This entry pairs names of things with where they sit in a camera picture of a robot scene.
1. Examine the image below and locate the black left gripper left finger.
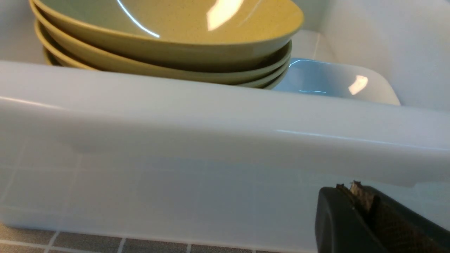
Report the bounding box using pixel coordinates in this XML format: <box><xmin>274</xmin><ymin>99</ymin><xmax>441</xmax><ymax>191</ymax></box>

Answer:
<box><xmin>315</xmin><ymin>187</ymin><xmax>388</xmax><ymax>253</ymax></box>

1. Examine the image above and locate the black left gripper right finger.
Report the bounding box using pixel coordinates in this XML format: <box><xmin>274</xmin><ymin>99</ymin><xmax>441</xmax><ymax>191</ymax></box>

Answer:
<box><xmin>363</xmin><ymin>186</ymin><xmax>449</xmax><ymax>253</ymax></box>

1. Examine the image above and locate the white square sauce dish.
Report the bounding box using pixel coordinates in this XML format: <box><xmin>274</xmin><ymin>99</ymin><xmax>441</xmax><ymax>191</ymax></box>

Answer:
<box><xmin>269</xmin><ymin>58</ymin><xmax>401</xmax><ymax>106</ymax></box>

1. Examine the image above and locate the yellow-green noodle bowl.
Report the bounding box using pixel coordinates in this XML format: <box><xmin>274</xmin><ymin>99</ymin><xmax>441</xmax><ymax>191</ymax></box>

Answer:
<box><xmin>33</xmin><ymin>0</ymin><xmax>305</xmax><ymax>72</ymax></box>

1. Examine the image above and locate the bottom stacked yellow bowl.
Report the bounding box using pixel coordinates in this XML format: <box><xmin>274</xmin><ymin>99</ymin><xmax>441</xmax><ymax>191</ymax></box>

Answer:
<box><xmin>42</xmin><ymin>47</ymin><xmax>290</xmax><ymax>89</ymax></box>

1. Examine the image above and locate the stacked yellow bowl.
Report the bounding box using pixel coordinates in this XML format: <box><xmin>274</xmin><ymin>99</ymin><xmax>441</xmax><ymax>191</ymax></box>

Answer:
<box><xmin>42</xmin><ymin>47</ymin><xmax>290</xmax><ymax>89</ymax></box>
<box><xmin>34</xmin><ymin>20</ymin><xmax>292</xmax><ymax>85</ymax></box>
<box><xmin>30</xmin><ymin>0</ymin><xmax>304</xmax><ymax>85</ymax></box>

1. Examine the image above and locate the middle stacked yellow bowl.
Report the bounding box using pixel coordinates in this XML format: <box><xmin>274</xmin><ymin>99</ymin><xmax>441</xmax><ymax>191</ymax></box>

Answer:
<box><xmin>34</xmin><ymin>20</ymin><xmax>292</xmax><ymax>85</ymax></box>

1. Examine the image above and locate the top stacked yellow bowl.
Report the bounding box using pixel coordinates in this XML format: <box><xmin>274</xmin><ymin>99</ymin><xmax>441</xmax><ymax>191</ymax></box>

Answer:
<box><xmin>30</xmin><ymin>0</ymin><xmax>304</xmax><ymax>85</ymax></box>

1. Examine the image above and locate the large white plastic tub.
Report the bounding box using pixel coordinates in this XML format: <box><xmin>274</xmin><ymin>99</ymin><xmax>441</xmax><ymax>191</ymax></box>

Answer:
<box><xmin>1</xmin><ymin>0</ymin><xmax>449</xmax><ymax>252</ymax></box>

